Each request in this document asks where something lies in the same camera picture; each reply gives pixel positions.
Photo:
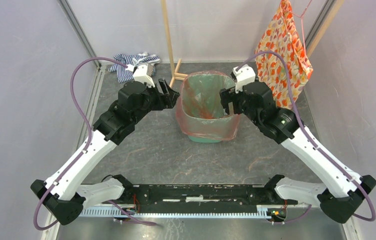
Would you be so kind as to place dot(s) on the right aluminium corner post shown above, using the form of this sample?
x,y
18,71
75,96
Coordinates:
x,y
321,24

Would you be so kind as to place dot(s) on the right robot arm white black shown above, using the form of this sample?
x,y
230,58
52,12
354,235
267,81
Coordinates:
x,y
341,190

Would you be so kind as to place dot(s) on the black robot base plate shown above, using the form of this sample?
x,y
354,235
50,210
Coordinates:
x,y
200,198

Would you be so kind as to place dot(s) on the green plastic trash bin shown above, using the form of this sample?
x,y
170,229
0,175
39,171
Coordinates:
x,y
204,96

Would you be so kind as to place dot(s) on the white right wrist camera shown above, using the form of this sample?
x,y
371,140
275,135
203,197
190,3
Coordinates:
x,y
242,76

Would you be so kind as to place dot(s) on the floral orange cloth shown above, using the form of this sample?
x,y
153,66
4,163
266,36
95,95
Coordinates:
x,y
282,37

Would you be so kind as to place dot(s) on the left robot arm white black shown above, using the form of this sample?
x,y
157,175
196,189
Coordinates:
x,y
63,193

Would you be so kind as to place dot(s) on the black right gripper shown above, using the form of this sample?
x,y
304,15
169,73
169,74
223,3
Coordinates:
x,y
228,95

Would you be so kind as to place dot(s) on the blue white striped cloth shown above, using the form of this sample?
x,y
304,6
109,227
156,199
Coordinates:
x,y
132,60

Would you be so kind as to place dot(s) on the pink wire hanger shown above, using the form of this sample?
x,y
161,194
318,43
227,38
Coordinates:
x,y
301,17

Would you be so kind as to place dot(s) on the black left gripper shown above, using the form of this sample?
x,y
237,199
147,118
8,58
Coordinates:
x,y
161,98

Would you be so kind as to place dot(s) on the aluminium corner post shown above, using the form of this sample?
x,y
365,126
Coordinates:
x,y
321,24
69,13

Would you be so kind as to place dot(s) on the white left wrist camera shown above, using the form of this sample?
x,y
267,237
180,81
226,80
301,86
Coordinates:
x,y
142,73

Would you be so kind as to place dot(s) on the slotted cable duct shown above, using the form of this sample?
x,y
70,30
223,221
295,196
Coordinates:
x,y
112,212

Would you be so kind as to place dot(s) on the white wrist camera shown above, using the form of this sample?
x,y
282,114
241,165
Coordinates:
x,y
142,73
242,76

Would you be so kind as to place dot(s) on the left aluminium corner post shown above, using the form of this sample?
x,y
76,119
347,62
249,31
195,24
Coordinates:
x,y
69,13

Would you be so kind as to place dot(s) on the red plastic trash bag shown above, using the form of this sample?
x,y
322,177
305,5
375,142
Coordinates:
x,y
207,129

